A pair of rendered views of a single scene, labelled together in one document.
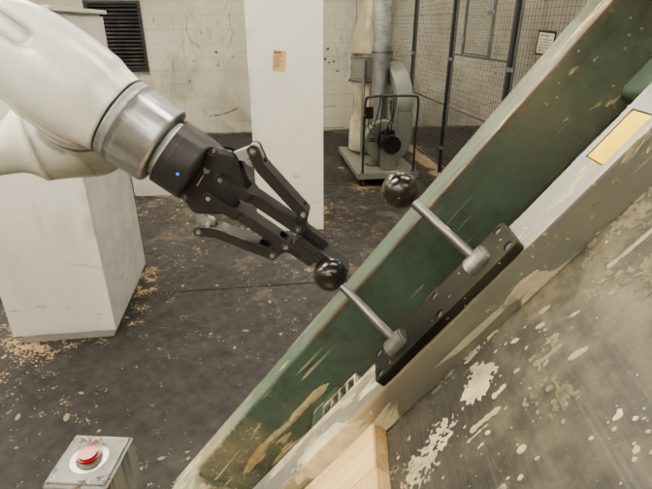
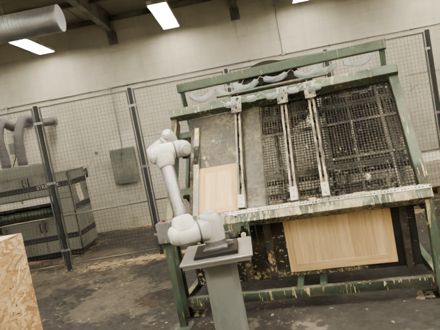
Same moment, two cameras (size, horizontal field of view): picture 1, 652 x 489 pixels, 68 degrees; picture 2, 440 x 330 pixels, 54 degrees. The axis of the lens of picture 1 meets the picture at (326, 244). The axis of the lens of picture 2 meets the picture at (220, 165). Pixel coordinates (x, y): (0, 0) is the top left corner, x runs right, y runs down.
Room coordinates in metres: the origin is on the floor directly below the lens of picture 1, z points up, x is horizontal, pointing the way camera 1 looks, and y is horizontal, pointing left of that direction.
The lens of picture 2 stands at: (-0.58, 3.88, 1.57)
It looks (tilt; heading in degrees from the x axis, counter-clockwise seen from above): 4 degrees down; 281
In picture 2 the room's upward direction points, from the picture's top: 11 degrees counter-clockwise
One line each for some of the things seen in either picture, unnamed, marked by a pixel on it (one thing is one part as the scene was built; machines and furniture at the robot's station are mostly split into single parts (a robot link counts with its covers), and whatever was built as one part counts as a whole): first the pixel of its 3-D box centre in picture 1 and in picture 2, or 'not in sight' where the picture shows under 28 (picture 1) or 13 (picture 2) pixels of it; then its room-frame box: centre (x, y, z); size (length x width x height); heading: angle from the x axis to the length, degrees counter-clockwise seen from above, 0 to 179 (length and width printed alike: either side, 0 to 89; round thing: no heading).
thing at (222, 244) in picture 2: not in sight; (219, 242); (0.12, 0.89, 0.80); 0.22 x 0.18 x 0.06; 4
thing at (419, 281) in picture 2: not in sight; (302, 238); (-0.43, -0.35, 0.41); 2.20 x 1.38 x 0.83; 177
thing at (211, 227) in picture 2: not in sight; (210, 225); (0.15, 0.89, 0.94); 0.18 x 0.16 x 0.22; 26
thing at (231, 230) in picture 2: not in sight; (220, 240); (0.21, 0.40, 0.69); 0.50 x 0.14 x 0.24; 177
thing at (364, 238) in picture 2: not in sight; (338, 236); (-0.75, 0.13, 0.53); 0.90 x 0.02 x 0.55; 177
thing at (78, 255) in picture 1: (59, 175); not in sight; (2.72, 1.56, 0.88); 0.90 x 0.60 x 1.75; 8
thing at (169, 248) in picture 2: not in sight; (176, 285); (0.66, 0.45, 0.38); 0.06 x 0.06 x 0.75; 87
